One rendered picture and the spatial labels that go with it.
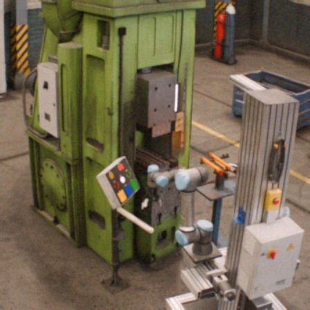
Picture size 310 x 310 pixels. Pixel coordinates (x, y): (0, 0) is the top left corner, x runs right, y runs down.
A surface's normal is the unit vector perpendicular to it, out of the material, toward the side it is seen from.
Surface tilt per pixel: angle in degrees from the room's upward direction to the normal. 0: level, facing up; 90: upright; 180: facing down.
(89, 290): 0
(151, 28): 90
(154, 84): 90
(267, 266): 90
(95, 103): 89
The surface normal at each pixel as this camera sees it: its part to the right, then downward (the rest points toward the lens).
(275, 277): 0.36, 0.41
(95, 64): -0.76, 0.25
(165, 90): 0.65, 0.34
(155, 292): 0.03, -0.90
